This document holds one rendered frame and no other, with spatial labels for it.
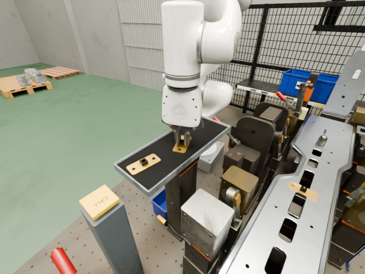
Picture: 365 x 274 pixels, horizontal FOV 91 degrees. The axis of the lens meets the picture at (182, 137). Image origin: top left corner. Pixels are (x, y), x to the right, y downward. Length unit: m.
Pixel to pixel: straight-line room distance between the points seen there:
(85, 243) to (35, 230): 1.16
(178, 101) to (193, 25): 0.16
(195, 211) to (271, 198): 0.30
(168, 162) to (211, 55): 0.27
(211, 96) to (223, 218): 0.61
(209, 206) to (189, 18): 0.39
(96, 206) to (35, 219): 1.74
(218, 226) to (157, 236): 0.49
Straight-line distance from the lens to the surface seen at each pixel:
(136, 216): 0.94
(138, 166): 0.47
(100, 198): 0.44
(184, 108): 0.44
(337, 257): 0.96
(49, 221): 2.07
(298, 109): 1.08
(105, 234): 0.46
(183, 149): 0.51
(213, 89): 0.90
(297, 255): 0.59
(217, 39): 0.38
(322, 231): 0.66
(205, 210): 0.45
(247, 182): 0.57
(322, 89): 1.41
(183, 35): 0.39
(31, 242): 2.02
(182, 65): 0.40
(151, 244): 0.87
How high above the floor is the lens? 1.48
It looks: 34 degrees down
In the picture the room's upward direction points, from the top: straight up
